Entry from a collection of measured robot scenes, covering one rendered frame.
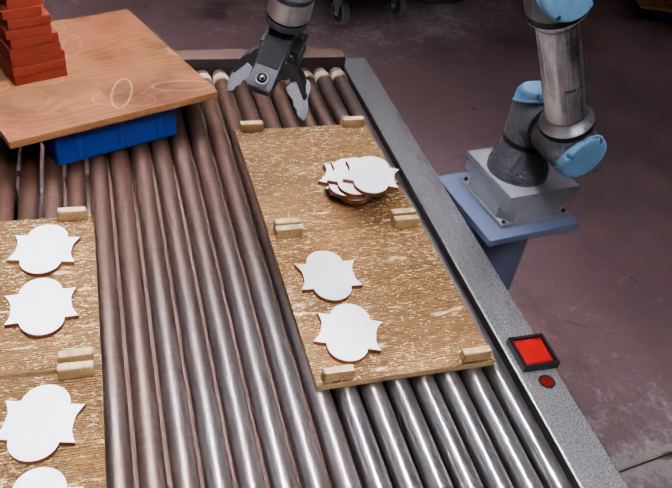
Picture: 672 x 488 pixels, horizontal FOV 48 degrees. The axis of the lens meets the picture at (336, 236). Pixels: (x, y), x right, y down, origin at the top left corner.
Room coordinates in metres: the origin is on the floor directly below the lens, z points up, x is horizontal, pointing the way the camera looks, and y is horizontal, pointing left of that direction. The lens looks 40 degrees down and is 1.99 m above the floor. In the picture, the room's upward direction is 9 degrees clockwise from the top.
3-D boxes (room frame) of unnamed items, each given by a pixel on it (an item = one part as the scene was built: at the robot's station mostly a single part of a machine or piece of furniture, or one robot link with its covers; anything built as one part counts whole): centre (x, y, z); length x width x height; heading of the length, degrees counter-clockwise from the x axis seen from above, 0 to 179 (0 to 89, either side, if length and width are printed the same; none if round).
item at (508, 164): (1.60, -0.42, 1.01); 0.15 x 0.15 x 0.10
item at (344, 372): (0.88, -0.04, 0.95); 0.06 x 0.02 x 0.03; 111
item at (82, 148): (1.58, 0.64, 0.97); 0.31 x 0.31 x 0.10; 43
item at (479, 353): (0.97, -0.29, 0.95); 0.06 x 0.02 x 0.03; 111
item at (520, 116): (1.59, -0.42, 1.13); 0.13 x 0.12 x 0.14; 27
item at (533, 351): (1.03, -0.41, 0.92); 0.06 x 0.06 x 0.01; 21
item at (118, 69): (1.63, 0.69, 1.03); 0.50 x 0.50 x 0.02; 43
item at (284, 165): (1.49, 0.06, 0.93); 0.41 x 0.35 x 0.02; 22
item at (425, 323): (1.11, -0.10, 0.93); 0.41 x 0.35 x 0.02; 21
